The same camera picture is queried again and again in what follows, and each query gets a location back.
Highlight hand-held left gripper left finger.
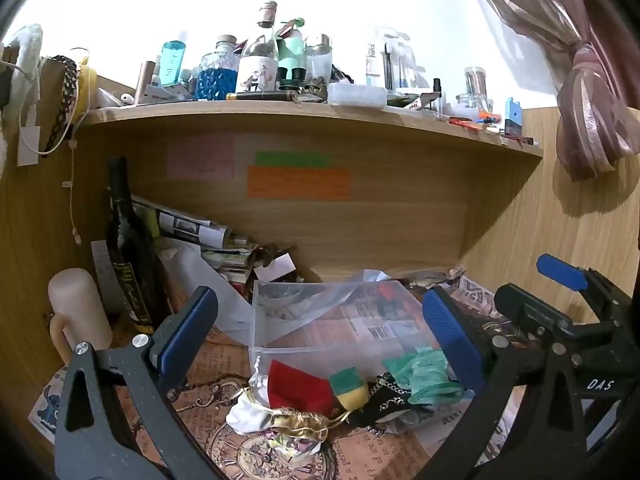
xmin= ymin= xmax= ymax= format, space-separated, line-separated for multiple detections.
xmin=54 ymin=286 xmax=228 ymax=480

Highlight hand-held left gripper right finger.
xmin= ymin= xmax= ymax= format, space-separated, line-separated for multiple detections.
xmin=422 ymin=286 xmax=586 ymax=480

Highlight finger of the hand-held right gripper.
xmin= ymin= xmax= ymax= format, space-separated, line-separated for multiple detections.
xmin=494 ymin=284 xmax=573 ymax=347
xmin=536 ymin=254 xmax=633 ymax=321

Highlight teal mesh scrunchie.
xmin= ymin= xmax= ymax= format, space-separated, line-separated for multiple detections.
xmin=384 ymin=347 xmax=465 ymax=406

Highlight black lace cloth with chain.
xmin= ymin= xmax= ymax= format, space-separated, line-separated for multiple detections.
xmin=350 ymin=372 xmax=436 ymax=433

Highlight yellow green sponge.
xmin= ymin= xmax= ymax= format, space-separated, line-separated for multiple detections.
xmin=330 ymin=367 xmax=370 ymax=413

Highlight red cloth pouch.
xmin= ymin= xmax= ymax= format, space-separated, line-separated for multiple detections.
xmin=267 ymin=360 xmax=335 ymax=418

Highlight clear plastic box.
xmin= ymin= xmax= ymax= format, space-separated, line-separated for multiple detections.
xmin=249 ymin=279 xmax=443 ymax=378

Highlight gold fabric pouch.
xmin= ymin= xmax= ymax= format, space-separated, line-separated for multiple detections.
xmin=264 ymin=406 xmax=330 ymax=456

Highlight white paper sheet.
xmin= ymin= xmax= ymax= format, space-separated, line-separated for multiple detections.
xmin=159 ymin=242 xmax=257 ymax=347

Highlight pile of papers and magazines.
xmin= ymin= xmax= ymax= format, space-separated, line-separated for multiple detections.
xmin=131 ymin=194 xmax=303 ymax=293

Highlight dark wine bottle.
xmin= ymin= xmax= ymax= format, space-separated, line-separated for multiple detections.
xmin=106 ymin=157 xmax=167 ymax=335

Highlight beige plastic mug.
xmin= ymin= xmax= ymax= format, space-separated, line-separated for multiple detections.
xmin=47 ymin=268 xmax=114 ymax=362

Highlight wooden shelf unit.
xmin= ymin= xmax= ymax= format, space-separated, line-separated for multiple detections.
xmin=0 ymin=45 xmax=640 ymax=461

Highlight printed paper desk mat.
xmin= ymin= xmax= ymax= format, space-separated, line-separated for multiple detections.
xmin=27 ymin=270 xmax=531 ymax=480

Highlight blue cartoon sticker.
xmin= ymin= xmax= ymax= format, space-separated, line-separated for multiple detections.
xmin=28 ymin=374 xmax=72 ymax=433

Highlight blue stamp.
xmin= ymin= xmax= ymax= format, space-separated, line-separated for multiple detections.
xmin=503 ymin=97 xmax=524 ymax=137

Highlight red scissors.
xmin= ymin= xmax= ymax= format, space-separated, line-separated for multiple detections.
xmin=448 ymin=115 xmax=502 ymax=132

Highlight pink sticky note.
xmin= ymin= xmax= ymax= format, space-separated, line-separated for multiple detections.
xmin=167 ymin=135 xmax=235 ymax=180

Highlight pink striped curtain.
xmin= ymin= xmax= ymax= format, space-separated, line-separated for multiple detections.
xmin=457 ymin=0 xmax=640 ymax=182

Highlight orange sticky note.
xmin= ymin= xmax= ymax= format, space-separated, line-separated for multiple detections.
xmin=246 ymin=166 xmax=353 ymax=202

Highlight clear cup with silver sticks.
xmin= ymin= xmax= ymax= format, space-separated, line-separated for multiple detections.
xmin=463 ymin=66 xmax=489 ymax=107

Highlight green sticky note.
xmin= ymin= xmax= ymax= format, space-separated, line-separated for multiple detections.
xmin=255 ymin=151 xmax=331 ymax=168

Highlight white paper tag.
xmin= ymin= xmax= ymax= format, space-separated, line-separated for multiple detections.
xmin=17 ymin=127 xmax=41 ymax=167

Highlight brown pen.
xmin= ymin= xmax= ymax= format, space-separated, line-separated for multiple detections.
xmin=226 ymin=90 xmax=300 ymax=102

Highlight copper tube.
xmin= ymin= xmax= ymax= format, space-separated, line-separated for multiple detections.
xmin=134 ymin=61 xmax=156 ymax=106

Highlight blue patterned glass bottle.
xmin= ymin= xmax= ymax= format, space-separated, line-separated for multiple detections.
xmin=196 ymin=35 xmax=240 ymax=101

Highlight clear plastic lidded case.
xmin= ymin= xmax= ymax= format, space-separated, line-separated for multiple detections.
xmin=327 ymin=82 xmax=389 ymax=108

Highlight packaged tool set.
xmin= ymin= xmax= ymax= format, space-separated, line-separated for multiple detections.
xmin=364 ymin=26 xmax=417 ymax=94

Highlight turquoise liquid bottle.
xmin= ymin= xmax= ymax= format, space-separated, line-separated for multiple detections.
xmin=160 ymin=30 xmax=187 ymax=87

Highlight clear bottle with picture label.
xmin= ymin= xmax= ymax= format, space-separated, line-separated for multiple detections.
xmin=236 ymin=1 xmax=281 ymax=95

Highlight mint green bottle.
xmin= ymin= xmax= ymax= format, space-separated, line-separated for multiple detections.
xmin=276 ymin=20 xmax=307 ymax=84

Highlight clear glass jar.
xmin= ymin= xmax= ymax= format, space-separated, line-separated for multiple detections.
xmin=303 ymin=34 xmax=334 ymax=84

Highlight white fluffy headband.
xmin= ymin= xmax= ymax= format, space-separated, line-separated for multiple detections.
xmin=0 ymin=24 xmax=44 ymax=181

